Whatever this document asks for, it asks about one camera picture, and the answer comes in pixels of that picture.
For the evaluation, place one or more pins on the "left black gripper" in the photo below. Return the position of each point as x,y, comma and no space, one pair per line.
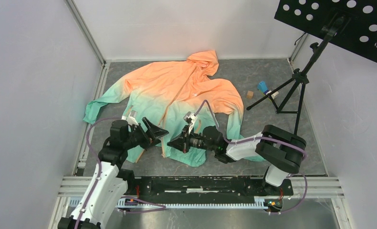
153,131

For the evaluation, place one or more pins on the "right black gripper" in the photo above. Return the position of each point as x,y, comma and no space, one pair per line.
182,143

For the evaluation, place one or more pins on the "orange and mint hooded jacket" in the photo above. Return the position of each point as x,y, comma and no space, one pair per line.
164,92

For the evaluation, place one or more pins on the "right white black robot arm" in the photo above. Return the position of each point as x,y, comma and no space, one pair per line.
283,150

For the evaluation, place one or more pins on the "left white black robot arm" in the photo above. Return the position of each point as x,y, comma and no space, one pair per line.
110,181

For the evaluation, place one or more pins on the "small wooden cube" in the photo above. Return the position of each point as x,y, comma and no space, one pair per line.
249,94

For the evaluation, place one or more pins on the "blue block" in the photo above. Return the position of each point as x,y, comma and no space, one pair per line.
262,87

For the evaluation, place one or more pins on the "small white block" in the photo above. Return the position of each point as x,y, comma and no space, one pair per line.
272,95

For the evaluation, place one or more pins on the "black tripod stand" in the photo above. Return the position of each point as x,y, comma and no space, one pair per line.
299,77

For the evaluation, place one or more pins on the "black perforated tray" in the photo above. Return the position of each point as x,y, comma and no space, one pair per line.
352,22

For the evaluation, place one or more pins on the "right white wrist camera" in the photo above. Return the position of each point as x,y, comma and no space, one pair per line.
190,118

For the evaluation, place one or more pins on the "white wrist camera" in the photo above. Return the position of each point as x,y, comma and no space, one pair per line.
131,118
190,118

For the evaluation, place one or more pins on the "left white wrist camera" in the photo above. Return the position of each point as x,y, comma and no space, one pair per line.
131,118

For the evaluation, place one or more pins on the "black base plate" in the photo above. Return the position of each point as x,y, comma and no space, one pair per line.
205,189

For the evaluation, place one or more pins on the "aluminium frame rail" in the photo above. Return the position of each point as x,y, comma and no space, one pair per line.
317,187

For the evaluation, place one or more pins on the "white slotted cable duct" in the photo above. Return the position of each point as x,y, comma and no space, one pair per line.
257,204

